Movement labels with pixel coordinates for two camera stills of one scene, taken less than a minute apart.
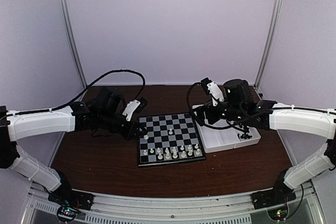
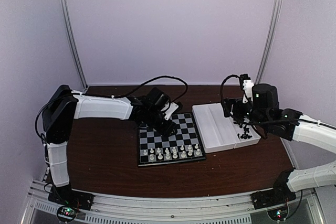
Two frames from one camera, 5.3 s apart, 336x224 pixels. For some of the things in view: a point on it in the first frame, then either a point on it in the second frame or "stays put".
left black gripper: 131,131 to 167,130
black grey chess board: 169,139 stays put
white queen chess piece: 175,156 stays put
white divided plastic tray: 216,140 stays put
